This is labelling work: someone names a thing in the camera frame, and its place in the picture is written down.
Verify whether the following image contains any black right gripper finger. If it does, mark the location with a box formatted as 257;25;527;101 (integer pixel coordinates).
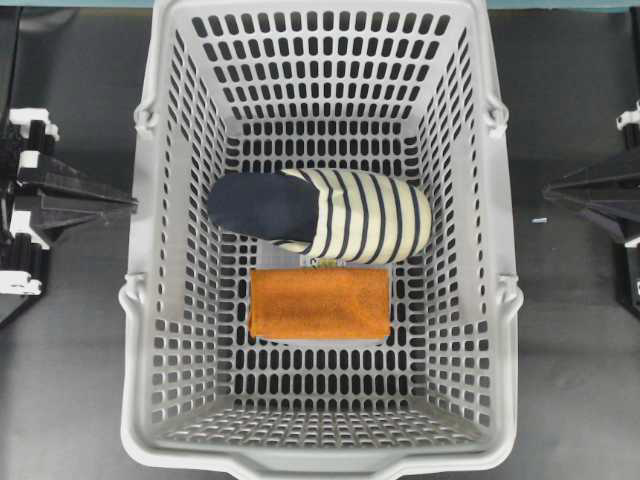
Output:
543;149;639;196
543;189;639;246

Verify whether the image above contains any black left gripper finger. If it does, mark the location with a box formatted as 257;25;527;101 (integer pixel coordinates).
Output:
32;154;137;204
30;199;138;249

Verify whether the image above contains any grey plastic shopping basket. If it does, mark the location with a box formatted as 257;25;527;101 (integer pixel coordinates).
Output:
119;1;523;479

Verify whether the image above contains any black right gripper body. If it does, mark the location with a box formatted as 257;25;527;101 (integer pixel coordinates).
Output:
616;101;639;306

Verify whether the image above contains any navy striped cream slipper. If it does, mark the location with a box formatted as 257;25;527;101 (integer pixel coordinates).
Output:
207;168;432;264

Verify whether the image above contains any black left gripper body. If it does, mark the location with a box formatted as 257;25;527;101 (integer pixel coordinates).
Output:
1;108;59;327

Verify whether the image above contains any orange folded cloth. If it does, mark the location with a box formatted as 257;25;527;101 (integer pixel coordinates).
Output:
248;267;391;342

